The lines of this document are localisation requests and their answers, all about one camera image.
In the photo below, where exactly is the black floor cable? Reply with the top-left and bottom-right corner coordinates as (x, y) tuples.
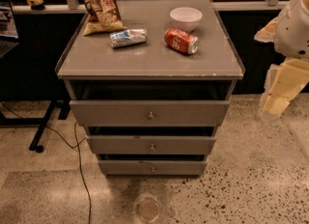
(0, 101), (93, 224)

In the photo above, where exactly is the small yellow figurine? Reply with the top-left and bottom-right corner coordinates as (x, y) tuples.
(27, 0), (44, 10)

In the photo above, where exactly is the grey middle drawer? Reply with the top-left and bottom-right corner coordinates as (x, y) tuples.
(86, 135), (215, 154)

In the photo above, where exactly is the grey bottom drawer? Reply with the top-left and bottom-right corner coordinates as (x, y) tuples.
(98, 160), (206, 176)

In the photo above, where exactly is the grey drawer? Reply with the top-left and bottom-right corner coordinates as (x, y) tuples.
(70, 100), (230, 126)
(98, 160), (206, 176)
(86, 135), (215, 154)

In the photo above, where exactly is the white bowl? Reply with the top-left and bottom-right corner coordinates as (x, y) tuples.
(170, 7), (203, 33)

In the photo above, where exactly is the silver blue soda can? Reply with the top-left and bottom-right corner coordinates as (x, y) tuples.
(109, 28), (147, 48)

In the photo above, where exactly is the red cola can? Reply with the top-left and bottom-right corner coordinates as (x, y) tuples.
(164, 28), (199, 55)

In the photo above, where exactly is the black desk leg frame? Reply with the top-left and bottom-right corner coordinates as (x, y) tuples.
(0, 100), (70, 154)

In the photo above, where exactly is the sea salt chips bag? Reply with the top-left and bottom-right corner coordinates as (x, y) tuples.
(83, 0), (125, 36)

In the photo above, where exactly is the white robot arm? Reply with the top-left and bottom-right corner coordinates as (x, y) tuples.
(254, 0), (309, 117)

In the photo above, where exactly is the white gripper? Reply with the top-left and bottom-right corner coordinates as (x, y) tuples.
(254, 18), (309, 117)

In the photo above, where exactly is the round floor drain cover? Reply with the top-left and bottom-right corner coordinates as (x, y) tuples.
(134, 195), (161, 224)

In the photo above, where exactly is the grey top drawer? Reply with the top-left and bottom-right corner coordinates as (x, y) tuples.
(70, 100), (230, 126)

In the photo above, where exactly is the grey drawer cabinet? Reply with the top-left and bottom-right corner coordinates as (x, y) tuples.
(57, 0), (244, 162)

